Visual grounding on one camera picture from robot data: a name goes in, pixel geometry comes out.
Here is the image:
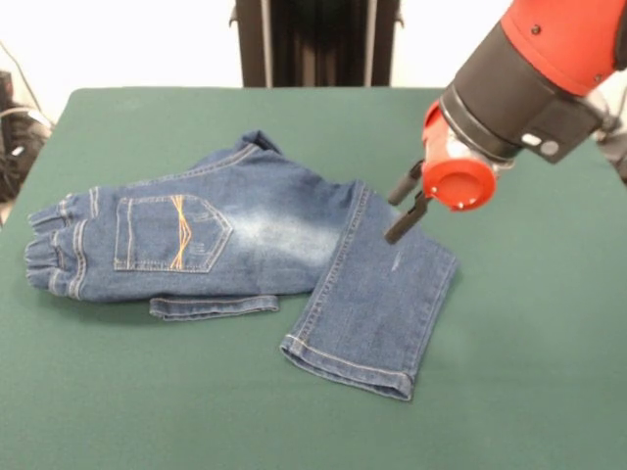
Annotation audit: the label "dark green table cloth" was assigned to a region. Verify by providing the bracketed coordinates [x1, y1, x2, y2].
[0, 86, 627, 470]

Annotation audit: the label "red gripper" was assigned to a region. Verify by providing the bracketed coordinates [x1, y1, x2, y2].
[384, 100, 497, 245]

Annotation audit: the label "black wheeled stand base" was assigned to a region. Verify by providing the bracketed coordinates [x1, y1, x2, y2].
[600, 124, 627, 185]
[0, 70, 54, 203]

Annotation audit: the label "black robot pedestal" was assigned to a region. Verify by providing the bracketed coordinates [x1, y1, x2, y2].
[229, 0, 407, 89]

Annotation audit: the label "blue denim jeans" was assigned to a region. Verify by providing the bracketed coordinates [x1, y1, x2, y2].
[24, 129, 460, 402]

